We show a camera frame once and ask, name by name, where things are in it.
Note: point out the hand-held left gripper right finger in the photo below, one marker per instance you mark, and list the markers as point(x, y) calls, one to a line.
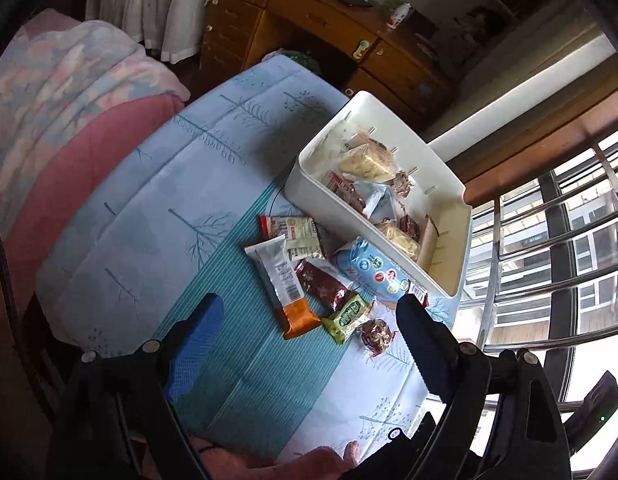
point(424, 345)

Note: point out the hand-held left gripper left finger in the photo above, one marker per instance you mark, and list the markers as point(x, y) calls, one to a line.
point(196, 350)

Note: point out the clear brown candy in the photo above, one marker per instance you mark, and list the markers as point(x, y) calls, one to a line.
point(379, 335)

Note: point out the green small snack packet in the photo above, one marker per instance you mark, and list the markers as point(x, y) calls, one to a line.
point(346, 317)

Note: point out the blue biscuit pack red end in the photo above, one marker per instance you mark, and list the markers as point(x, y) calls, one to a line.
point(374, 272)

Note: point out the long brown paper wrapper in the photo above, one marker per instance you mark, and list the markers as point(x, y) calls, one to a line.
point(428, 242)

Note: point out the yellow pastry clear packet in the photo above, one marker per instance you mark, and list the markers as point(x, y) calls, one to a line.
point(399, 240)
point(361, 162)

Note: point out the white orange bar wrapper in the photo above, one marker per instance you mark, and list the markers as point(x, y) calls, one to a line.
point(284, 285)

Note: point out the dark red snack packet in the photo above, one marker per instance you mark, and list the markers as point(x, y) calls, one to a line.
point(321, 285)

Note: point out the clear nut date snack bag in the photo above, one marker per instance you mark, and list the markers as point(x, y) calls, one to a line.
point(410, 226)
point(401, 182)

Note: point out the white printed snack packet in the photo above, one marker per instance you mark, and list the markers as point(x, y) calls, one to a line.
point(294, 235)

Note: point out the blue white small packet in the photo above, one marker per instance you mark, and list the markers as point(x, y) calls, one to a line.
point(379, 200)

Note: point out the white plastic bin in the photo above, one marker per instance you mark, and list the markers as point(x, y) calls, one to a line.
point(429, 170)

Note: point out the clear dark cake packet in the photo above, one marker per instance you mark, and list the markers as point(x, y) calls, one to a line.
point(341, 187)

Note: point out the metal window grille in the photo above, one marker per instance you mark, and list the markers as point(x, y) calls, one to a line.
point(539, 270)

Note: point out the pink fleece clothing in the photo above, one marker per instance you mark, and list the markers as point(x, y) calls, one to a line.
point(289, 465)

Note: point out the tree print tablecloth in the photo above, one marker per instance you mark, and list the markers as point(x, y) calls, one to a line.
point(164, 200)

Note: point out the white pipe column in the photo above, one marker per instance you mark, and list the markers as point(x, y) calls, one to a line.
point(519, 90)

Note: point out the pink patterned blanket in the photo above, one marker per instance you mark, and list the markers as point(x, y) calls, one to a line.
point(64, 110)

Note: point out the green plastic bag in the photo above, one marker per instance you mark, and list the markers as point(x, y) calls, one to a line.
point(299, 57)

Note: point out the small white bottle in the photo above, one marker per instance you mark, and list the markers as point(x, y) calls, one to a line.
point(399, 15)

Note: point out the wooden desk with drawers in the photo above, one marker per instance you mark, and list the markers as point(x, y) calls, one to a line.
point(299, 25)

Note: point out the white lace cover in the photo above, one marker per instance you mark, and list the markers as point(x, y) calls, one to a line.
point(139, 10)

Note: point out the wooden window frame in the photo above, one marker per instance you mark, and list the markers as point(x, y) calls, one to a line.
point(539, 120)

